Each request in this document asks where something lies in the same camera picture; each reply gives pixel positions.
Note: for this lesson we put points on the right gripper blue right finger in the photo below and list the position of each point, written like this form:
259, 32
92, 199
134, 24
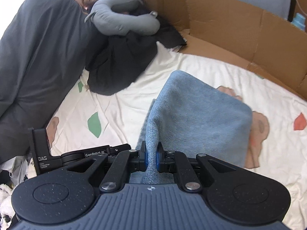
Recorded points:
178, 164

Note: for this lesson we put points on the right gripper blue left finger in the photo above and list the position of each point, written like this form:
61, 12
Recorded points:
121, 168

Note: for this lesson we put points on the blue denim pants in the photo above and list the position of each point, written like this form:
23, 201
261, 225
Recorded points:
192, 117

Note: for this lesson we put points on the white black fluffy blanket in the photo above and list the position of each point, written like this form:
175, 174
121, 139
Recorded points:
13, 173

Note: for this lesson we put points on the black garment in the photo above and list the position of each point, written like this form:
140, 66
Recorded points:
125, 58

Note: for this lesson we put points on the dark grey pillow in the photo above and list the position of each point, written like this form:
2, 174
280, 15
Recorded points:
43, 53

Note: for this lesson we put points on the grey neck pillow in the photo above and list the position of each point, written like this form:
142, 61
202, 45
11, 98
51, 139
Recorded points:
111, 17

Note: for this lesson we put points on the brown cardboard sheet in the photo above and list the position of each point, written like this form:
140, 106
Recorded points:
243, 35

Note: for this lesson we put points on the teal cap detergent bottle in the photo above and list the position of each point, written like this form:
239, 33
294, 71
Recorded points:
299, 21

